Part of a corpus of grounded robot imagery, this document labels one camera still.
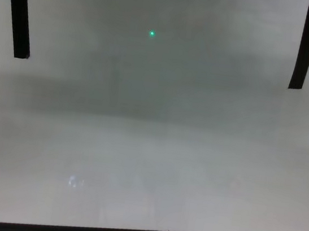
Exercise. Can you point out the short black tape strip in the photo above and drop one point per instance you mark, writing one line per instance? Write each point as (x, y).
(17, 17)
(304, 55)

